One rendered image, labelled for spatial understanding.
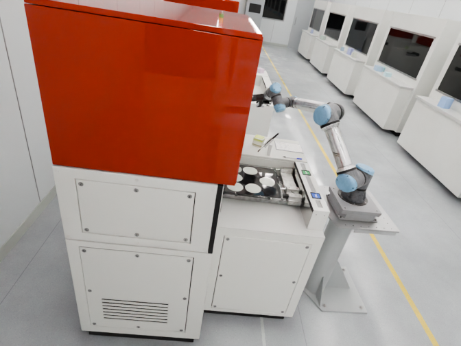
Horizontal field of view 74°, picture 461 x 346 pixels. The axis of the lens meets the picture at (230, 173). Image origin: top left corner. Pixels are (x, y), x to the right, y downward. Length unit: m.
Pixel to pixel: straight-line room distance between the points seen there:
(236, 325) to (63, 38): 1.91
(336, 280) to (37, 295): 2.15
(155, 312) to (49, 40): 1.44
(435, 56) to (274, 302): 5.13
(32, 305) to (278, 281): 1.60
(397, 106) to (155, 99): 5.63
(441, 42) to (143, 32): 5.64
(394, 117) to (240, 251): 5.13
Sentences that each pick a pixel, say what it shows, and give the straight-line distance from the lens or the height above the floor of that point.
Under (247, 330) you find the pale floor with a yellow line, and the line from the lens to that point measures 2.31.
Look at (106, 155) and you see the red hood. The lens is 1.30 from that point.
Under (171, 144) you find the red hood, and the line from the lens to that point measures 1.21.
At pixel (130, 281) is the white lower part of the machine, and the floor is 0.56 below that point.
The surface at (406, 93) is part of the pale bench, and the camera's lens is 6.43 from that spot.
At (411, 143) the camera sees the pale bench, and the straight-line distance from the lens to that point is 5.73.
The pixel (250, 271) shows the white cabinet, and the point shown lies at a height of 0.50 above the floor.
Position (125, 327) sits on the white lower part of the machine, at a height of 0.15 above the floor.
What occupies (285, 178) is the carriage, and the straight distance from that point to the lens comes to 2.12.
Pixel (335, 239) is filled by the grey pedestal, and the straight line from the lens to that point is 2.24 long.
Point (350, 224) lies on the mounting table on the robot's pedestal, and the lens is 2.02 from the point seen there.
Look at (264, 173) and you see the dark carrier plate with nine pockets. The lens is 2.08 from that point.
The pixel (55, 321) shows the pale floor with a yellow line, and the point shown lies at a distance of 2.39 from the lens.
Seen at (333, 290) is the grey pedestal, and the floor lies 0.01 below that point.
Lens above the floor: 1.93
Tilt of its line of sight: 31 degrees down
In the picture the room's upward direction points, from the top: 10 degrees clockwise
